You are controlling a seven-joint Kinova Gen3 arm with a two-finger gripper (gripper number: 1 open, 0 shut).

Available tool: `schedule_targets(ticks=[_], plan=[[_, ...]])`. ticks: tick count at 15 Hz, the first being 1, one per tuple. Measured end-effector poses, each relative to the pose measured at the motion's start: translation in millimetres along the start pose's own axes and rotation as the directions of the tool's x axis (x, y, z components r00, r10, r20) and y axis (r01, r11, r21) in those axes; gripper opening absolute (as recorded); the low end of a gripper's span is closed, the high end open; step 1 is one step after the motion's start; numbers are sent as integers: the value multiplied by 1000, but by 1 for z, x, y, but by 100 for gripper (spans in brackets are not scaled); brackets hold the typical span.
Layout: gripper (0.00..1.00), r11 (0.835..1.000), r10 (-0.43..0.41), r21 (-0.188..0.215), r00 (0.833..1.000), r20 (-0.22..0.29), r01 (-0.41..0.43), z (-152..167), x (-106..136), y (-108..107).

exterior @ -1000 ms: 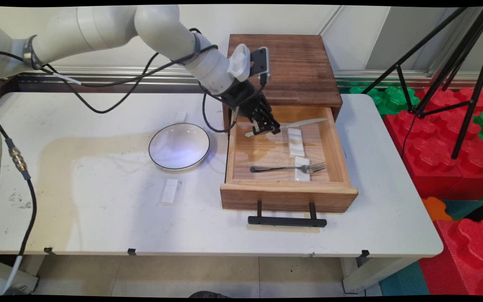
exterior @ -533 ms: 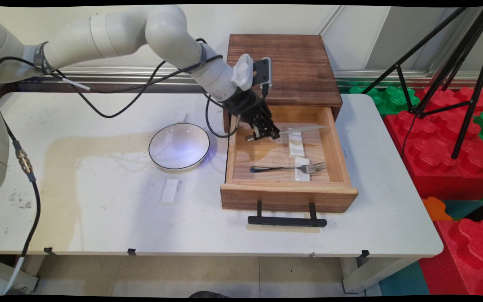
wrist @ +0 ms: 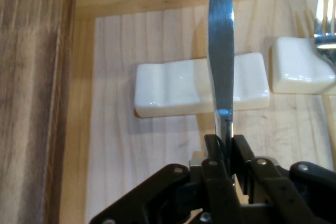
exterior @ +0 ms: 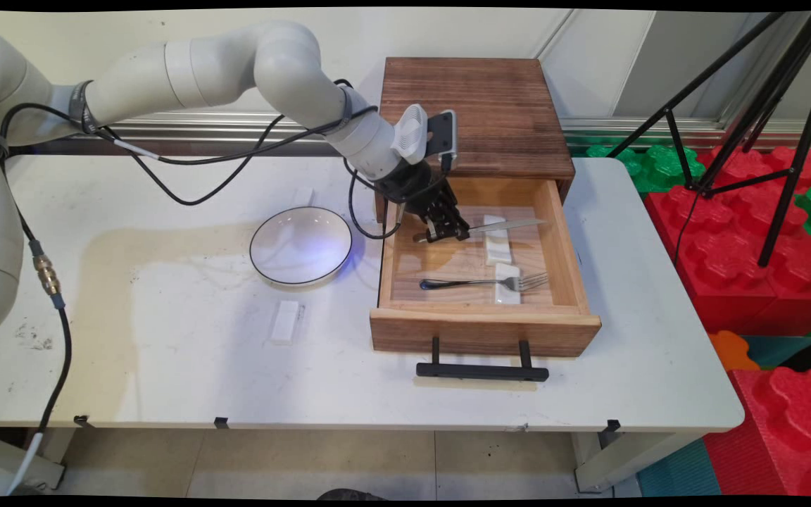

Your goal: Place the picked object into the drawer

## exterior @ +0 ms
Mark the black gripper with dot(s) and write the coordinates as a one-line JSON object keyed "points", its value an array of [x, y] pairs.
{"points": [[409, 184]]}

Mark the silver table knife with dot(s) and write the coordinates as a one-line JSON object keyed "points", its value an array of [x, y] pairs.
{"points": [[511, 226]]}

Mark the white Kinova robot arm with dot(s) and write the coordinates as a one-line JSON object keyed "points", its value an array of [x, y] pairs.
{"points": [[222, 63]]}

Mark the white ceramic cutlery rest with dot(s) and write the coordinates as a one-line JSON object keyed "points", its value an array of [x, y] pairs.
{"points": [[303, 196], [498, 250], [508, 297], [286, 322]]}

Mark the silver fork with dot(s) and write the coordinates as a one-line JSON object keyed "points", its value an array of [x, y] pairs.
{"points": [[462, 284]]}

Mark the light wooden drawer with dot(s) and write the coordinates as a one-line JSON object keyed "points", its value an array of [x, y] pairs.
{"points": [[483, 331]]}

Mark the dark wooden cabinet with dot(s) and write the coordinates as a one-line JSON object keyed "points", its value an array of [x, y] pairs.
{"points": [[504, 116]]}

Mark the white plate with black rim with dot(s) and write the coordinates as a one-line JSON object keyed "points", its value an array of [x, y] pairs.
{"points": [[301, 246]]}

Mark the large red foam block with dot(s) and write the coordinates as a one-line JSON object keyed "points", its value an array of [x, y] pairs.
{"points": [[729, 274]]}

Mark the white table leg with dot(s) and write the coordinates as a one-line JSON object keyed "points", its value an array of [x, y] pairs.
{"points": [[624, 458], [50, 465]]}

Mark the orange foam block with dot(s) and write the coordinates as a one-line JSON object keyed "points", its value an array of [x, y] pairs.
{"points": [[729, 351]]}

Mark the teal foam mat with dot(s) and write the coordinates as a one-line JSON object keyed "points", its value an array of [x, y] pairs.
{"points": [[680, 472]]}

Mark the black tripod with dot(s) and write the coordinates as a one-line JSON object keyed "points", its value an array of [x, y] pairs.
{"points": [[796, 141]]}

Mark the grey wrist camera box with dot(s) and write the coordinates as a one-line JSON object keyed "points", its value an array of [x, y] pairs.
{"points": [[442, 137]]}

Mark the silver wall rail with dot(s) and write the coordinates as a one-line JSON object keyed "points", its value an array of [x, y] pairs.
{"points": [[187, 130]]}

